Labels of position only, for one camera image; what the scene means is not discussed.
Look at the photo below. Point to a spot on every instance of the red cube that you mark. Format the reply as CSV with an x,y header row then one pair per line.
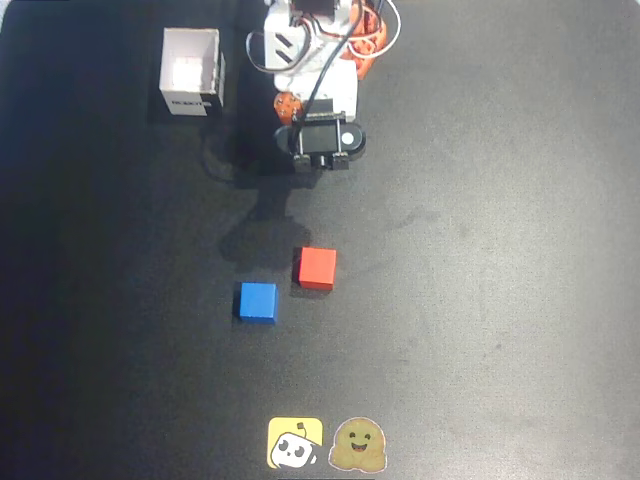
x,y
317,267

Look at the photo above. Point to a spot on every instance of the white cardboard box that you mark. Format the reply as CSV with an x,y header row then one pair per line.
x,y
190,65

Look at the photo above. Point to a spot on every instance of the blue cube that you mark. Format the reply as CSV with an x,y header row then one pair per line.
x,y
257,301

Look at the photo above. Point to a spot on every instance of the dark felt mat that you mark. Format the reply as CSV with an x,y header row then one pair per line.
x,y
500,300

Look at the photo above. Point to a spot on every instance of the yellow robot sticker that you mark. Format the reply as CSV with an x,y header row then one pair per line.
x,y
295,442

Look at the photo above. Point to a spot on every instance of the hugging face emoji sticker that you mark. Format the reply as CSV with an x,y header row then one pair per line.
x,y
357,445

